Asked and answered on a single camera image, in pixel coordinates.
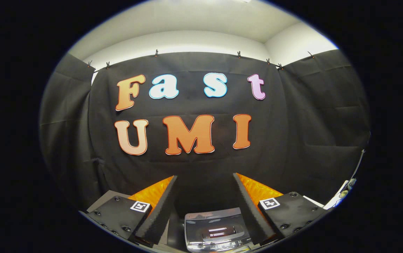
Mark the white device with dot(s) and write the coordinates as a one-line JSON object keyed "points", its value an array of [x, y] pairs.
{"points": [[338, 196]]}

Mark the grey washing machine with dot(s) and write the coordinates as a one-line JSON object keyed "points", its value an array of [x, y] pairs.
{"points": [[219, 246]]}

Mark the black backdrop cloth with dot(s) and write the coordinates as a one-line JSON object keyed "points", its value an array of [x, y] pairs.
{"points": [[187, 105]]}

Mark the row of black clips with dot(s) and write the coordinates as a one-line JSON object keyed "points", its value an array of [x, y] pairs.
{"points": [[156, 53]]}

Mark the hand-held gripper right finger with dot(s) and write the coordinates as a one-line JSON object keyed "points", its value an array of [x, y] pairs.
{"points": [[250, 214]]}

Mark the white panel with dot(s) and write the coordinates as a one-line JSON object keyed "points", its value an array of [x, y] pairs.
{"points": [[314, 202]]}

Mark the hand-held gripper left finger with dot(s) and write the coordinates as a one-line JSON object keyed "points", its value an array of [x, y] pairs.
{"points": [[161, 218]]}

